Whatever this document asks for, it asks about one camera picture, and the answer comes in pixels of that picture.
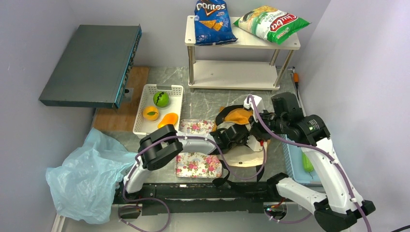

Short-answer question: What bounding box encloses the brown Trader Joe's tote bag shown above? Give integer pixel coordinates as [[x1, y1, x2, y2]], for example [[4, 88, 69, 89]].
[[212, 105, 267, 183]]

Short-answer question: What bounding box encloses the orange mango toy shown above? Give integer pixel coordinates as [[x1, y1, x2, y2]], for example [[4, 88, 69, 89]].
[[157, 113, 179, 129]]

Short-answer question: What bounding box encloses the orange handled tool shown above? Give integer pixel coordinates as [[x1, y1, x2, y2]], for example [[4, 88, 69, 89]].
[[292, 67, 299, 98]]

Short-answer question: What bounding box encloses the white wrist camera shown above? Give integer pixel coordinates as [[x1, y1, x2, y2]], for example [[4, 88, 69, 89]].
[[243, 94, 265, 122], [247, 137, 265, 152]]

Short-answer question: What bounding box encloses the orange peach toy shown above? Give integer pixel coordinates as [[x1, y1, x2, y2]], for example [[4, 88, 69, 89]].
[[142, 106, 159, 121]]

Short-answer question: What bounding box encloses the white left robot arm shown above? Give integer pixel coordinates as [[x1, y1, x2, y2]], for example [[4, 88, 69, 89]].
[[119, 124, 266, 203]]

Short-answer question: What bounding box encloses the light blue plastic basket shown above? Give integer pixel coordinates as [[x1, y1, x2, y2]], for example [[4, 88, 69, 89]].
[[281, 142, 322, 186]]

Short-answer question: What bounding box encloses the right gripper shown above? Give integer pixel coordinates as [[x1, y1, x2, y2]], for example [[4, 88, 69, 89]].
[[248, 106, 288, 142]]

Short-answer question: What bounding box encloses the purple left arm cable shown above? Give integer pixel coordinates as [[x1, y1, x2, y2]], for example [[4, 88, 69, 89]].
[[117, 135, 267, 232]]

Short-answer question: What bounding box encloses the green round fruit toy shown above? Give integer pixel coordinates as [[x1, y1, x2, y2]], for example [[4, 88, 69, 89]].
[[153, 91, 170, 108]]

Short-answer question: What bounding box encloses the blue Doritos chip bag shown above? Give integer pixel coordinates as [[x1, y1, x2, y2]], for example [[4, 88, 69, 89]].
[[194, 0, 238, 46]]

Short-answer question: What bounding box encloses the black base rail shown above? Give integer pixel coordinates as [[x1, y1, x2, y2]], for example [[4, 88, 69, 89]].
[[113, 182, 284, 216]]

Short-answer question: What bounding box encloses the dark grey flat box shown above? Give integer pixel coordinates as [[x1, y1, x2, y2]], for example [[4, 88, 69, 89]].
[[39, 25, 142, 110]]

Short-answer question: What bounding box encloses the white two-tier shelf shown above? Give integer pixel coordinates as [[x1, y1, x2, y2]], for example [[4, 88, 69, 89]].
[[185, 15, 301, 91]]

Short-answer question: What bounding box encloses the wooden board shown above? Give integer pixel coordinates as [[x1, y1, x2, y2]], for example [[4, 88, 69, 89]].
[[92, 66, 150, 131]]

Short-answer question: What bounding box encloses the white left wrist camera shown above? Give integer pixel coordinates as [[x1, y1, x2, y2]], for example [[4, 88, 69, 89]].
[[247, 137, 265, 152]]

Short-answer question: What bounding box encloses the white plastic basket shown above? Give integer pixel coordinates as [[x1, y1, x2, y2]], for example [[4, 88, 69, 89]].
[[132, 84, 184, 138]]

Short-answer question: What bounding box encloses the green cucumber toy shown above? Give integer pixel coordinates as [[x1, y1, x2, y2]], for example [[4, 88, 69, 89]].
[[302, 152, 314, 173]]

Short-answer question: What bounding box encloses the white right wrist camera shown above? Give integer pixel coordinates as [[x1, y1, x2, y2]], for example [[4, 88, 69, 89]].
[[243, 94, 265, 122]]

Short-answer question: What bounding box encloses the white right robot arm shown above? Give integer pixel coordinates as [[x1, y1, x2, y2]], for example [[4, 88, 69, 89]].
[[244, 92, 376, 232]]

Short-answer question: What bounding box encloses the floral pattern tray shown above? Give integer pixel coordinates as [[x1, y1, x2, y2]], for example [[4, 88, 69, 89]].
[[175, 119, 222, 178]]

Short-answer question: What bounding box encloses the light blue cartoon plastic bag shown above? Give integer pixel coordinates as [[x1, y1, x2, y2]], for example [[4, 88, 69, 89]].
[[45, 129, 136, 224]]

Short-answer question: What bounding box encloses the green Chuba cassava chip bag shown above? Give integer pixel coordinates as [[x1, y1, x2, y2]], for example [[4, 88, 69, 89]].
[[234, 5, 310, 44]]

